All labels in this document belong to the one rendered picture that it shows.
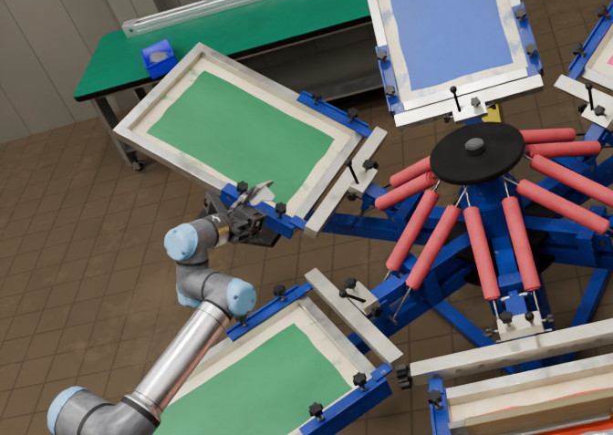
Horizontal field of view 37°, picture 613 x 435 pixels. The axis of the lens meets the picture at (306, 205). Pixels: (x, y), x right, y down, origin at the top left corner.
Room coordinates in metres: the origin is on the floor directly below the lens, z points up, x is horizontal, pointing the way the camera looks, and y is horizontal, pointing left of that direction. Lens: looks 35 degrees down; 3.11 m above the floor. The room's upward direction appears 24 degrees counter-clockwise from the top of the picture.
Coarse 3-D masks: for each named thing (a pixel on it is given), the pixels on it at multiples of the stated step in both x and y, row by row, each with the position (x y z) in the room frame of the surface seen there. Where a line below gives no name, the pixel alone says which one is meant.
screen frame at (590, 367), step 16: (544, 368) 1.77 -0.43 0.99; (560, 368) 1.74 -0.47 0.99; (576, 368) 1.72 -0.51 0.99; (592, 368) 1.70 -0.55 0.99; (608, 368) 1.69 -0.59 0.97; (480, 384) 1.81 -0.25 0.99; (496, 384) 1.79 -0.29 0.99; (512, 384) 1.76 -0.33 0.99; (528, 384) 1.75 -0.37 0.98; (544, 384) 1.74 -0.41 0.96; (448, 400) 1.81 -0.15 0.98; (464, 400) 1.80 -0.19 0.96
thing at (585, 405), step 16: (560, 400) 1.59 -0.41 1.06; (576, 400) 1.57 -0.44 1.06; (592, 400) 1.55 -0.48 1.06; (608, 400) 1.54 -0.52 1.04; (480, 416) 1.65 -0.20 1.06; (496, 416) 1.63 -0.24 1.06; (512, 416) 1.61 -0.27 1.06; (528, 416) 1.59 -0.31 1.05; (544, 416) 1.58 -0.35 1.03; (560, 416) 1.57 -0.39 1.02; (576, 416) 1.56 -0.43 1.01; (480, 432) 1.63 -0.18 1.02; (496, 432) 1.62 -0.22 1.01
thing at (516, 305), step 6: (504, 300) 2.03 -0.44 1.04; (510, 300) 2.02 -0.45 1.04; (516, 300) 2.01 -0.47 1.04; (522, 300) 2.00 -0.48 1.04; (510, 306) 1.99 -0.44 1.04; (516, 306) 1.98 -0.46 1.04; (522, 306) 1.97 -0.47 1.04; (516, 312) 1.96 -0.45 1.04; (522, 312) 1.95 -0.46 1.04; (528, 336) 1.86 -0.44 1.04
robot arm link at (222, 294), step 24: (216, 288) 1.61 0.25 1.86; (240, 288) 1.58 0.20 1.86; (216, 312) 1.56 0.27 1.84; (240, 312) 1.56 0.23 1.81; (192, 336) 1.53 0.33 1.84; (216, 336) 1.54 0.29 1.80; (168, 360) 1.49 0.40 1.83; (192, 360) 1.49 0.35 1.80; (144, 384) 1.46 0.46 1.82; (168, 384) 1.45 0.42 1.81; (120, 408) 1.42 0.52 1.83; (144, 408) 1.41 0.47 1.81; (96, 432) 1.39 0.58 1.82; (120, 432) 1.38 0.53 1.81; (144, 432) 1.38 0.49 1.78
